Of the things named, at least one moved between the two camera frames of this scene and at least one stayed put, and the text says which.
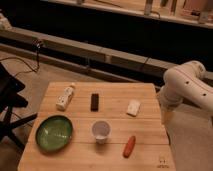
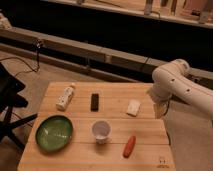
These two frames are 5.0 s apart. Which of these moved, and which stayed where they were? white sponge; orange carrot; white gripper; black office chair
Moved: white gripper
Stayed: black office chair; white sponge; orange carrot
